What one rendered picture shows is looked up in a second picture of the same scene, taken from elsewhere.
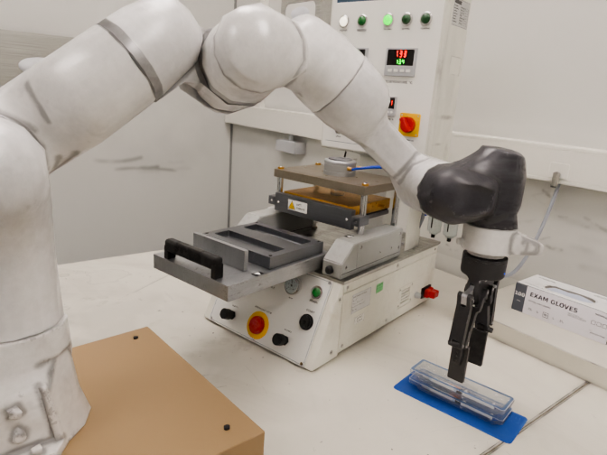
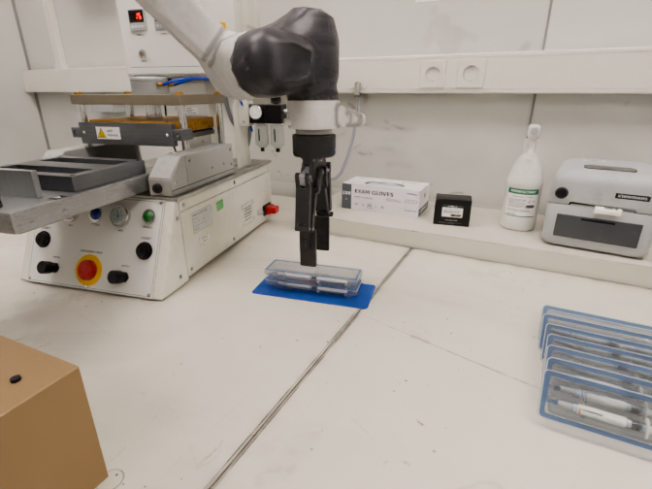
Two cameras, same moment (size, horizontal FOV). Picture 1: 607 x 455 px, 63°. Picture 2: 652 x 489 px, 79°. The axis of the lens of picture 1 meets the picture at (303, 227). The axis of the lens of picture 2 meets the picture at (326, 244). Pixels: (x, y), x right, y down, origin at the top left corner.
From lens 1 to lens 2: 25 cm
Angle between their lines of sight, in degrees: 23
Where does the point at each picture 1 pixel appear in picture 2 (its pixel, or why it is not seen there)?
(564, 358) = (391, 234)
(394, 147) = (194, 17)
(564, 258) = (374, 160)
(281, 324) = (116, 261)
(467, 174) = (280, 33)
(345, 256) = (172, 171)
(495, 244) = (321, 115)
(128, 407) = not seen: outside the picture
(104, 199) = not seen: outside the picture
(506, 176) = (320, 37)
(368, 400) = (229, 309)
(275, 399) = (121, 338)
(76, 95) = not seen: outside the picture
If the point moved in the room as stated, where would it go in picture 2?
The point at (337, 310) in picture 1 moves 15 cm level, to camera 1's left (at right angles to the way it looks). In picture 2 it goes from (177, 230) to (86, 241)
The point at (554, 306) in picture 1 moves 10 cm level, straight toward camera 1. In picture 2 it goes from (374, 196) to (375, 206)
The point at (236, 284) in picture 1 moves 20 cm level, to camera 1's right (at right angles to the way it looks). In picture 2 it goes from (23, 211) to (180, 196)
